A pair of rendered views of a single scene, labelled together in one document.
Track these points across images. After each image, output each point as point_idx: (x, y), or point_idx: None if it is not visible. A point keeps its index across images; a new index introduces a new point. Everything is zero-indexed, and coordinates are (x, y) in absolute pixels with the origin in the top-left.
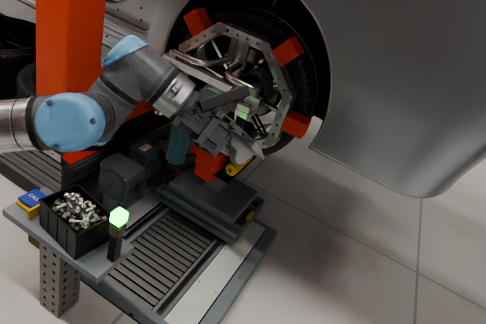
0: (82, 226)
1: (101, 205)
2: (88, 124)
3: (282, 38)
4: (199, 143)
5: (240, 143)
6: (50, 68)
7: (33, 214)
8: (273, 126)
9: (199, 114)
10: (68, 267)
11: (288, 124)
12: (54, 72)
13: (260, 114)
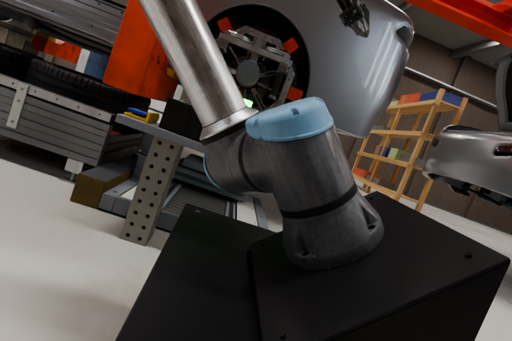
0: None
1: None
2: None
3: (281, 42)
4: (358, 6)
5: (364, 20)
6: (141, 19)
7: (149, 119)
8: (281, 95)
9: None
10: (170, 178)
11: (292, 91)
12: (145, 23)
13: (255, 101)
